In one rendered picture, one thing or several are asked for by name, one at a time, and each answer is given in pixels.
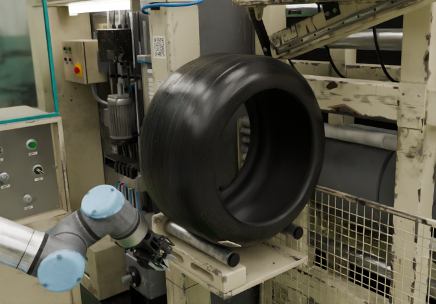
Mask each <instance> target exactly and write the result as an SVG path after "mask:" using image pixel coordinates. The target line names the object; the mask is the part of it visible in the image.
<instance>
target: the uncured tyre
mask: <svg viewBox="0 0 436 304"><path fill-rule="evenodd" d="M242 103H244V105H245V107H246V109H247V113H248V117H249V122H250V142H249V146H248V152H247V156H246V158H245V161H244V163H243V165H242V167H241V169H240V170H239V172H238V173H237V175H236V177H235V178H234V179H233V180H232V181H231V182H230V183H229V184H228V185H227V186H226V187H225V188H224V189H223V190H221V191H219V188H218V184H217V155H218V150H219V145H220V142H221V138H222V136H223V133H224V131H225V128H226V126H227V124H228V122H229V121H230V119H231V118H232V116H233V114H234V113H235V112H236V110H237V109H238V108H239V107H240V105H242ZM324 150H325V131H324V121H323V118H322V113H321V109H320V107H319V104H318V102H317V99H316V96H315V94H314V92H313V90H312V88H311V86H310V85H309V83H308V82H307V80H306V79H305V78H304V77H303V76H302V75H301V74H300V73H299V72H298V71H297V70H296V69H295V68H294V67H292V66H290V65H289V64H287V63H285V62H283V61H281V60H279V59H276V58H273V57H271V56H265V55H257V54H232V53H214V54H208V55H205V56H201V57H199V58H196V59H194V60H192V61H190V62H188V63H186V64H184V65H183V66H181V67H179V68H178V69H177V70H176V71H174V72H173V73H172V74H171V75H170V76H169V77H168V78H167V79H166V80H165V81H164V82H163V84H162V85H161V86H160V87H159V89H158V90H157V92H156V93H155V95H154V96H153V98H152V100H151V102H150V104H149V106H148V108H147V111H146V113H145V116H144V119H143V122H142V125H141V131H140V135H139V148H138V156H139V168H140V172H141V177H142V180H143V183H144V186H145V188H146V190H147V192H148V194H149V196H150V198H151V199H152V201H153V202H154V204H155V205H156V206H157V208H158V209H159V210H160V211H161V212H162V213H163V214H164V215H165V216H166V217H167V218H168V219H169V220H170V221H172V222H174V223H175V224H177V225H179V226H180V227H182V228H184V229H186V230H188V231H190V232H192V233H194V234H196V235H198V236H200V237H202V238H204V239H206V240H208V241H210V242H212V243H214V244H217V245H220V246H225V245H224V244H220V243H218V242H221V241H229V242H233V243H234V244H238V245H240V247H233V248H246V247H251V246H255V245H258V244H261V243H263V242H265V241H267V240H269V239H271V238H273V237H274V236H276V235H277V234H279V232H281V231H282V230H283V229H285V228H286V227H287V226H288V225H290V223H292V221H294V219H295V218H296V217H297V216H298V215H299V214H300V213H301V212H302V210H303V209H304V208H305V206H306V204H307V203H308V201H309V199H310V198H311V195H312V194H313V192H314V190H315V187H316V185H317V182H318V180H319V176H320V173H321V169H322V164H323V160H324ZM226 247H229V246H226Z"/></svg>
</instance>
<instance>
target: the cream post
mask: <svg viewBox="0 0 436 304"><path fill-rule="evenodd" d="M193 1H198V0H148V5H149V4H150V3H151V2H160V3H188V2H193ZM148 11H149V30H150V41H151V60H152V79H153V90H154V95H155V93H156V92H157V90H158V80H159V81H165V80H166V79H167V78H168V77H169V76H170V75H171V74H172V73H173V72H174V71H176V70H177V69H178V68H179V67H181V66H183V65H184V64H186V63H188V62H190V61H192V60H194V59H196V58H199V57H200V41H199V11H198V5H191V6H180V7H164V6H160V10H151V8H148ZM152 36H165V57H166V59H164V58H154V47H153V37H152ZM168 269H170V271H165V277H166V288H167V304H211V299H210V290H208V289H207V288H205V287H203V286H202V285H200V284H199V283H197V282H196V281H194V280H192V279H191V278H190V277H188V276H186V275H185V274H183V273H182V272H180V271H178V270H177V269H176V268H174V267H172V266H171V265H169V267H168Z"/></svg>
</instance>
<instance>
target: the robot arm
mask: <svg viewBox="0 0 436 304"><path fill-rule="evenodd" d="M107 234H109V236H111V237H112V238H113V239H114V240H115V244H117V245H118V246H120V247H121V248H134V250H133V253H134V257H135V258H136V259H137V261H136V262H137V263H138V264H139V265H140V266H141V267H142V268H144V269H151V270H159V271H163V270H165V271H170V269H168V267H169V263H168V259H170V260H175V259H176V257H175V256H174V255H171V251H172V247H170V245H171V246H175V245H174V244H173V243H172V242H171V241H170V240H169V239H168V238H167V237H166V236H164V235H159V234H156V233H155V232H154V231H151V230H149V229H148V222H147V221H146V219H145V218H144V217H143V216H142V215H141V214H140V213H139V212H138V209H135V208H134V206H133V205H132V204H131V203H130V202H129V201H128V200H127V199H126V198H125V197H124V195H123V194H122V193H121V192H120V191H118V190H117V189H116V188H115V187H113V186H111V185H100V186H97V187H94V188H93V189H91V190H90V191H89V192H88V193H87V194H86V195H85V196H84V198H83V200H82V204H81V208H79V209H77V210H76V211H75V212H74V213H72V214H70V215H69V216H68V217H66V218H65V219H63V220H62V221H61V222H59V223H58V224H56V225H55V226H53V227H52V228H49V229H48V230H47V231H45V232H39V231H36V230H34V229H31V228H28V227H26V226H23V225H21V224H18V223H16V222H13V221H11V220H8V219H5V218H3V217H0V263H1V264H4V265H7V266H9V267H12V268H15V269H17V270H21V271H23V272H24V273H25V274H29V275H31V276H34V277H37V278H38V281H39V282H40V284H41V285H42V286H43V287H44V288H45V289H47V290H49V291H51V292H66V291H68V290H71V289H72V288H75V287H76V286H77V285H78V284H79V283H80V281H81V279H82V277H83V275H84V272H85V269H86V252H87V249H88V248H89V247H90V246H92V245H93V244H95V243H96V242H98V241H99V240H101V239H102V238H103V237H105V236H106V235H107ZM166 239H167V240H168V241H169V242H167V241H166Z"/></svg>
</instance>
